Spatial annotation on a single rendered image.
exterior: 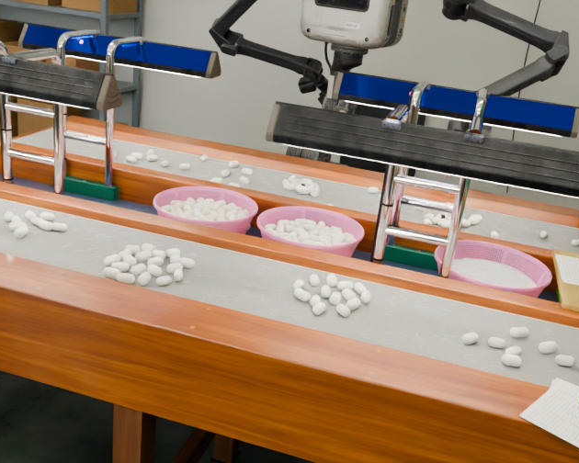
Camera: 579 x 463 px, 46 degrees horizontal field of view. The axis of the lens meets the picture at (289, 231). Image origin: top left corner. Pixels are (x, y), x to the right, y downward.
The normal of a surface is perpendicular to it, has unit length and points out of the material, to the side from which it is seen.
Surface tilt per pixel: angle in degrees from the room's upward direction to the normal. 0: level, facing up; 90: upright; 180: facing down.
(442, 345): 0
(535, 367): 0
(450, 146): 58
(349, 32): 90
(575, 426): 0
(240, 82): 90
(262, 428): 90
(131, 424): 90
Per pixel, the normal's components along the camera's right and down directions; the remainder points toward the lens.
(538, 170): -0.18, -0.22
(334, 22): -0.45, 0.28
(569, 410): 0.11, -0.92
